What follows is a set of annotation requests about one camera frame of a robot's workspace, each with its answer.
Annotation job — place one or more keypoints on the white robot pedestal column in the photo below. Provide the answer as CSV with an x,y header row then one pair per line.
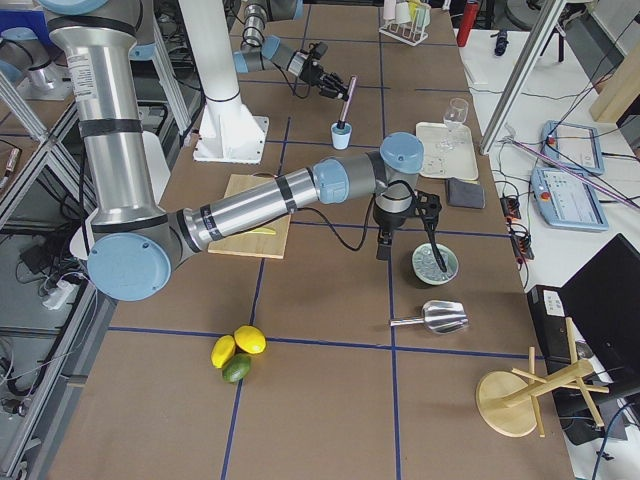
x,y
228,131

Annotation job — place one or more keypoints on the wooden mug tree stand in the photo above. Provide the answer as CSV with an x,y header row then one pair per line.
x,y
508,400

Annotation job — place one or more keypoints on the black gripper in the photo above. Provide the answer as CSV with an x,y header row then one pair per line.
x,y
387,220
312,70

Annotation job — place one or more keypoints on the light blue cup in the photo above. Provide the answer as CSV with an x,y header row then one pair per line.
x,y
340,135

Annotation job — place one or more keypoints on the cream serving tray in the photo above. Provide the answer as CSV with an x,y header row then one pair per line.
x,y
442,163

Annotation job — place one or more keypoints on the yellow lemon left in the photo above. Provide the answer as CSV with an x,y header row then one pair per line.
x,y
223,350

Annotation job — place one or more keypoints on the yellow plastic knife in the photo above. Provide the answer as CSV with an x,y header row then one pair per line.
x,y
263,231

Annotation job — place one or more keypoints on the near blue teach pendant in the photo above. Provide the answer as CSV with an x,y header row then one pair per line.
x,y
566,201

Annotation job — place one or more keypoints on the yellow lemon upper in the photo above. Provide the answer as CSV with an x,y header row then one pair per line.
x,y
250,339

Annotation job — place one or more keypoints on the black laptop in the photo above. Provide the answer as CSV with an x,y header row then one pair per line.
x,y
602,299

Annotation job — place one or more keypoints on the aluminium frame post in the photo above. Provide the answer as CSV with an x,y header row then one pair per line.
x,y
540,33

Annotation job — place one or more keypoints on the yellow lemon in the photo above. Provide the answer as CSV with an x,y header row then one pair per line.
x,y
223,350
250,339

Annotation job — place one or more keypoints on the clear wine glass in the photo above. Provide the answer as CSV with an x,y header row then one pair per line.
x,y
454,116

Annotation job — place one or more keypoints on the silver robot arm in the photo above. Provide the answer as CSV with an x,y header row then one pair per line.
x,y
258,52
137,244

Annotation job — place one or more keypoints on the steel ice scoop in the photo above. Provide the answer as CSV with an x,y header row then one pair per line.
x,y
437,316

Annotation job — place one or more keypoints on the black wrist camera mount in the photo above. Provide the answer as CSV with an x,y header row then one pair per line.
x,y
426,207
316,51

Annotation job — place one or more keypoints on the steel muddler black tip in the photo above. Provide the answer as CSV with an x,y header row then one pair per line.
x,y
347,101

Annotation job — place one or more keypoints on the red bottle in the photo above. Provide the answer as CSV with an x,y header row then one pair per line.
x,y
467,22

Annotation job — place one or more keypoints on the bamboo cutting board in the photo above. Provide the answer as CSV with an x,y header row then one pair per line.
x,y
250,245

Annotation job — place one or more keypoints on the blue teach pendant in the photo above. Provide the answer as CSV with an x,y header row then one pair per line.
x,y
576,146
566,201

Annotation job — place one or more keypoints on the white plastic chair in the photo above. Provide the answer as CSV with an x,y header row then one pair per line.
x,y
159,174

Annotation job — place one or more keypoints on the green lime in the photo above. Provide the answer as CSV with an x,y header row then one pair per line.
x,y
237,368

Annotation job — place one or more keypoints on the white wire cup rack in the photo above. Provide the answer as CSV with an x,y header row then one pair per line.
x,y
406,21

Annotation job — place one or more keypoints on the dark grey folded cloth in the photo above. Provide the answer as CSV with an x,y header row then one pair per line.
x,y
464,194

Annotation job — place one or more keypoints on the far blue teach pendant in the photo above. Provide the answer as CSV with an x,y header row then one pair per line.
x,y
576,146

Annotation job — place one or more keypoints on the green bowl of ice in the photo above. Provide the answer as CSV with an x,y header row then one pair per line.
x,y
426,268

